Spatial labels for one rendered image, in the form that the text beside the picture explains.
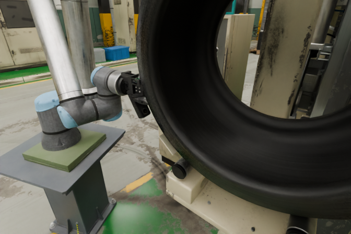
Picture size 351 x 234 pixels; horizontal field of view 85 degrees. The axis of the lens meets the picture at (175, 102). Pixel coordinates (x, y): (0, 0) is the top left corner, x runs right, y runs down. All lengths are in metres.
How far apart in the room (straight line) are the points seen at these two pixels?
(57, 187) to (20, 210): 0.91
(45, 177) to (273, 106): 1.01
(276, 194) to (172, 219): 1.19
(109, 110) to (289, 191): 0.65
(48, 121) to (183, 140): 0.81
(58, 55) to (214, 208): 0.72
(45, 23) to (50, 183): 0.67
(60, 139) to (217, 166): 0.89
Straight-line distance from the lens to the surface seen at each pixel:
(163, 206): 1.60
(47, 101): 1.09
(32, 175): 1.16
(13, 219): 1.90
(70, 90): 0.81
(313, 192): 0.40
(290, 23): 0.69
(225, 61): 1.15
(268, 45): 0.70
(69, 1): 1.01
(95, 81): 0.81
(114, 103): 0.82
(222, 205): 0.61
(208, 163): 0.44
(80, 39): 1.03
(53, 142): 1.17
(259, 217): 0.62
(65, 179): 1.06
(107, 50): 5.92
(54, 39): 0.86
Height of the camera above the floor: 1.29
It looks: 25 degrees down
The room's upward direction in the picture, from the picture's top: straight up
